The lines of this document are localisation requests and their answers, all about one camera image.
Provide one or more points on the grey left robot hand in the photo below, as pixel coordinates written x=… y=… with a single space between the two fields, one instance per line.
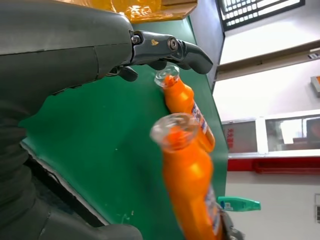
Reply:
x=62 y=43

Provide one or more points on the orange bottle clear cap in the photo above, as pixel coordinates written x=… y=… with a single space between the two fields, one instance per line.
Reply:
x=187 y=179
x=178 y=97

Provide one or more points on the teal plastic bottle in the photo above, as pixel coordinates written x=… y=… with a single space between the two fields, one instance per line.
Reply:
x=237 y=204

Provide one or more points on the yellow plastic wrapped cardboard box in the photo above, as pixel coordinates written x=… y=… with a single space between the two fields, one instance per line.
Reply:
x=140 y=8

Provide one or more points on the green table mat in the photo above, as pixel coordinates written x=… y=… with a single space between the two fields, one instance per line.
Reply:
x=100 y=142

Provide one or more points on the black grille window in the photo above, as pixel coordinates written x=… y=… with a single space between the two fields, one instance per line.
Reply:
x=250 y=10

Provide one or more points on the beige wall beam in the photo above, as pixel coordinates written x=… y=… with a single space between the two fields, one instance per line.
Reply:
x=263 y=61

